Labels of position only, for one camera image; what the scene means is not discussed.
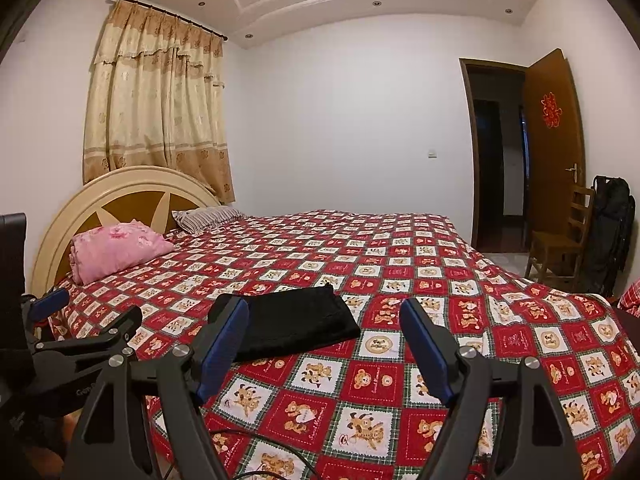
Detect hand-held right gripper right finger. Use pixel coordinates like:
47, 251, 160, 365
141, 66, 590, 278
399, 298, 587, 480

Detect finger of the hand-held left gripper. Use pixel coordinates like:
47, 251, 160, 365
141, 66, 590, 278
20, 287, 72, 333
30, 305, 144, 363

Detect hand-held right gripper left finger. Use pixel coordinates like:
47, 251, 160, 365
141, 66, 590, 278
62, 296, 251, 480

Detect black pants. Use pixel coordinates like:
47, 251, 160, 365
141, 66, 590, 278
207, 284, 362, 363

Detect black panel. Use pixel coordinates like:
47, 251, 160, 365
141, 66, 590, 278
0, 212, 28, 351

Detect red checked bear bed sheet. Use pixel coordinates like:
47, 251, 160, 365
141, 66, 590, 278
50, 209, 640, 480

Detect pink pillow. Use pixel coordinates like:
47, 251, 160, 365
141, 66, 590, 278
69, 220, 176, 287

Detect cream wooden headboard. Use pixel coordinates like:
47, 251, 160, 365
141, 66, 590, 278
31, 165, 223, 298

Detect striped pillow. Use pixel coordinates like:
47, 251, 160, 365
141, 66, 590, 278
171, 205, 247, 234

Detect wooden chair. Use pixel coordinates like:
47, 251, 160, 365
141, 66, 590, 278
523, 185, 597, 291

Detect red cloth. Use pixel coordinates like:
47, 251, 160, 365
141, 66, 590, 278
617, 280, 640, 317

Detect black bag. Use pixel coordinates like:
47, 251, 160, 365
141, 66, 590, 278
582, 176, 636, 298

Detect beige patterned curtain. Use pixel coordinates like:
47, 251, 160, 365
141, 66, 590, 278
82, 0, 236, 205

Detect brown wooden door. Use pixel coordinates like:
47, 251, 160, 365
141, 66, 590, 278
521, 48, 587, 261

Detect red paper door decoration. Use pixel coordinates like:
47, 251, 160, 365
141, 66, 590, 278
540, 91, 560, 132

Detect dark curtain rod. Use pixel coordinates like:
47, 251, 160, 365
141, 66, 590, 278
110, 0, 229, 42

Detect dark door frame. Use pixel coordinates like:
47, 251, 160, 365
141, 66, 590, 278
459, 57, 531, 253

